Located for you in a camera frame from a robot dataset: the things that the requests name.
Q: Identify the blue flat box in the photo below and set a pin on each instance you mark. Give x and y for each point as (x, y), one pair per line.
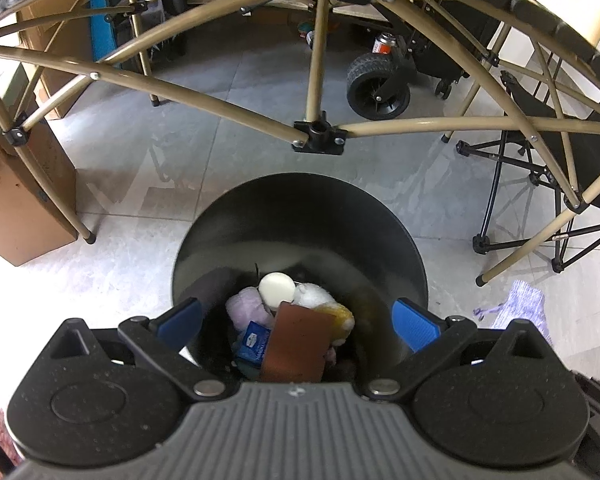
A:
(107, 20)

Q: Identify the red gas canister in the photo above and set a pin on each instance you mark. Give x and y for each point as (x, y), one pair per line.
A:
(384, 44)

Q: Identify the blue tissue packet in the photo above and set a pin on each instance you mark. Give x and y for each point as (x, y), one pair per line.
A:
(254, 342)

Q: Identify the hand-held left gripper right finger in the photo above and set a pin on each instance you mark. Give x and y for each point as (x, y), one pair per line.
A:
(415, 327)

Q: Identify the white foam cylinder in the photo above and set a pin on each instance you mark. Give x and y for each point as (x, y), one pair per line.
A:
(276, 290)

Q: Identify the purple patterned cloth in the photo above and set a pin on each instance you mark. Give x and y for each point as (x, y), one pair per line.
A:
(525, 305)

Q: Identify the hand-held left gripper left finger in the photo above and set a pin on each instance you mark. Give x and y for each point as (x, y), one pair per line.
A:
(180, 322)

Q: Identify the lavender plush scrunchie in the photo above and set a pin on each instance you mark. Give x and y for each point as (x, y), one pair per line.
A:
(245, 307)

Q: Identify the yellow and white plush toy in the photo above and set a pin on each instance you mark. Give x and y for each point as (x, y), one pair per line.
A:
(320, 296)

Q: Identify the brown rectangular pad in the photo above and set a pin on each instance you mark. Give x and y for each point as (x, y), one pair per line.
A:
(295, 345)

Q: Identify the olive folding slatted table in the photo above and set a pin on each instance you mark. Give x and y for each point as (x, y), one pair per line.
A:
(314, 75)

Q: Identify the black wagon wheel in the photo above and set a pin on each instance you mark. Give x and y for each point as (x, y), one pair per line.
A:
(370, 85)

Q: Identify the black round trash bin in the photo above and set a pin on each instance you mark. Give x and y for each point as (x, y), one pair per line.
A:
(300, 220)

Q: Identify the cardboard box with liner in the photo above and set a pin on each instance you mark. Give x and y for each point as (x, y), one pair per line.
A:
(25, 210)

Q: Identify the large open cardboard box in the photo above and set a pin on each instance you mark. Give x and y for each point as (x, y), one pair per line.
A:
(65, 90)

